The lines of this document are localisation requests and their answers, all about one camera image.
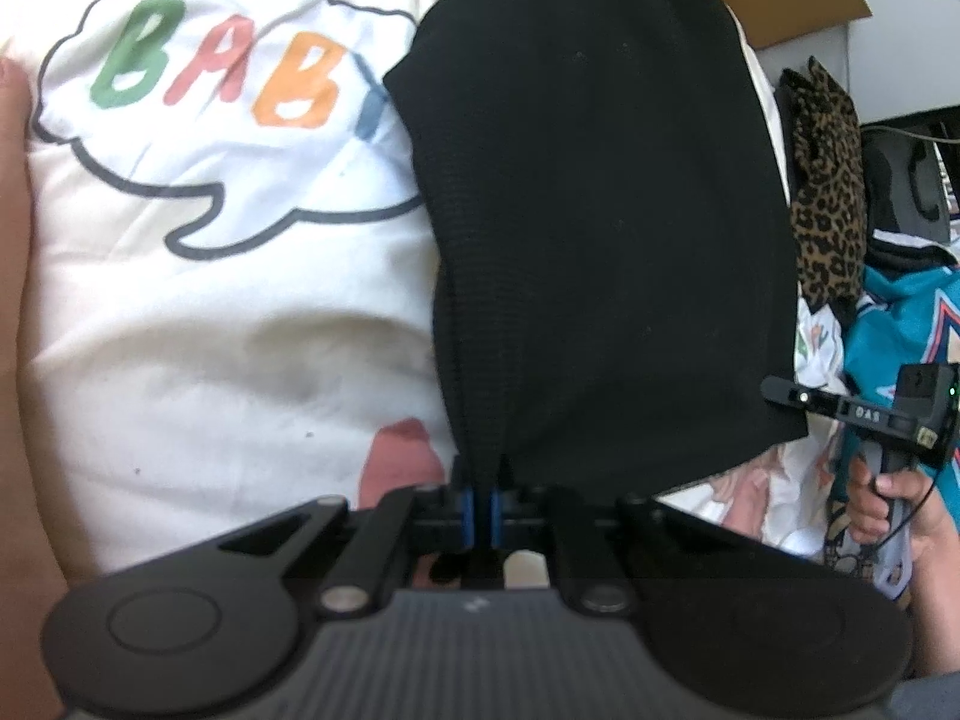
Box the black folded clothes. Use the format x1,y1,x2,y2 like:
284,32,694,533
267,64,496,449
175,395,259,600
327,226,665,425
866,229,960,275

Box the leopard print garment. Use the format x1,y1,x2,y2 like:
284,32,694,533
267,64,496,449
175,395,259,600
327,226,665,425
780,56,867,323

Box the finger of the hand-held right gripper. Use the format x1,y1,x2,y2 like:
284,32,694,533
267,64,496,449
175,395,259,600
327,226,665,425
760,375,832,422

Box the black drawstring shorts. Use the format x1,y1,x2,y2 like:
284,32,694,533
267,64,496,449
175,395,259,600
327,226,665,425
382,0,809,496

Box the black bag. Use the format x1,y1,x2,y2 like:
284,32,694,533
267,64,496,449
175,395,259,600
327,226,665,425
862,124,960,241

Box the teal printed garment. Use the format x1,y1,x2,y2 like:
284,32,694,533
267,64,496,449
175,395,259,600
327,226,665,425
821,262,960,601

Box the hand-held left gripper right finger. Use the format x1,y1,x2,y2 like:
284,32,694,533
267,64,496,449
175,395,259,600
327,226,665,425
488,457,722,614

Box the cream bear printed blanket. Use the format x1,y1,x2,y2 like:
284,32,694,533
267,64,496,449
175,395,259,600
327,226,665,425
0,0,856,593

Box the person's right forearm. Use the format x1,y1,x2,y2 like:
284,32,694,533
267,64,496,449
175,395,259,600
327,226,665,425
919,517,960,605

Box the person's right hand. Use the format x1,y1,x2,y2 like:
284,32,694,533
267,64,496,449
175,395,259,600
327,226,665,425
846,454,942,568

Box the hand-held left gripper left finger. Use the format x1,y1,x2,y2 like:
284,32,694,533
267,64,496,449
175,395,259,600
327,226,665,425
217,457,479,614

